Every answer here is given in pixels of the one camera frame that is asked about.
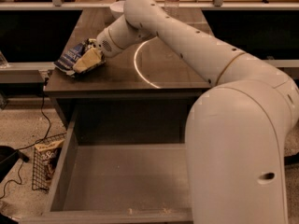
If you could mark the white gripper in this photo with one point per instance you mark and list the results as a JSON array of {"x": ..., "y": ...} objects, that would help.
[{"x": 105, "y": 43}]

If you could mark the blue chip bag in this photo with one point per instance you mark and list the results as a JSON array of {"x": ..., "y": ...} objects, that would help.
[{"x": 67, "y": 60}]

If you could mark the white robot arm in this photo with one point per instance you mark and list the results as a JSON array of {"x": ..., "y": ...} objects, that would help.
[{"x": 235, "y": 132}]

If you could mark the brown snack bag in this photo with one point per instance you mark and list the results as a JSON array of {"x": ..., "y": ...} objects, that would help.
[{"x": 50, "y": 154}]

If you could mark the open grey top drawer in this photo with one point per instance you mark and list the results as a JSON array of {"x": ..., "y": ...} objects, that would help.
[{"x": 123, "y": 162}]

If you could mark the white ceramic bowl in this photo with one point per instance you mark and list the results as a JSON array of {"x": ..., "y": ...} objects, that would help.
[{"x": 117, "y": 9}]

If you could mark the black object at left edge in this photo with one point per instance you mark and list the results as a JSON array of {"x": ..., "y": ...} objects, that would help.
[{"x": 8, "y": 157}]

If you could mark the black wheeled stand base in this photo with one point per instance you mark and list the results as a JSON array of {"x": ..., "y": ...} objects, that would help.
[{"x": 293, "y": 159}]

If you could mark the black wire basket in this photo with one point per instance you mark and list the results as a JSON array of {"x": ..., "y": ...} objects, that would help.
[{"x": 38, "y": 177}]

